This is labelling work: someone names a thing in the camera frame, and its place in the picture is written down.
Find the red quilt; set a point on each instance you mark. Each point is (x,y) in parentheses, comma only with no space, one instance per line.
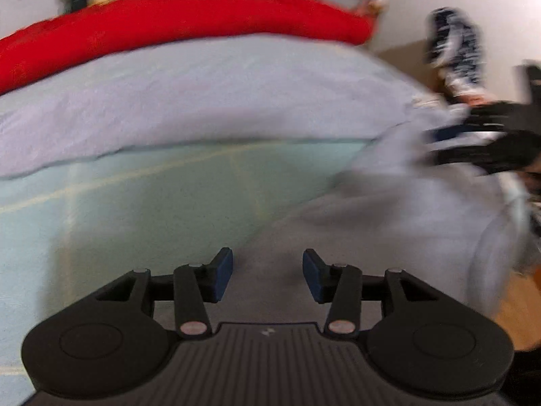
(169,21)

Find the grey sweatpants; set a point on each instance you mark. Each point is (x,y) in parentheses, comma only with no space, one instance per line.
(401,220)

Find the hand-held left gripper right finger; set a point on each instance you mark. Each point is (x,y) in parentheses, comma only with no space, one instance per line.
(315,277)

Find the bed with green checked sheet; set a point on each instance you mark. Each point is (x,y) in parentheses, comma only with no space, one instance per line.
(126,207)

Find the navy white patterned garment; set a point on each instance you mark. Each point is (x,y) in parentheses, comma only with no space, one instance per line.
(456,46)

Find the light grey garment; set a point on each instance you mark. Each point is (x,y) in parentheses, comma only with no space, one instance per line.
(169,101)

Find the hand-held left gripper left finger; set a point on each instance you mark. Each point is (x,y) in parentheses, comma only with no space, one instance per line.
(222,275)

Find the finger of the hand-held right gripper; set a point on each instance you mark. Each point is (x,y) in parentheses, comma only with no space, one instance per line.
(448,133)
(460,155)

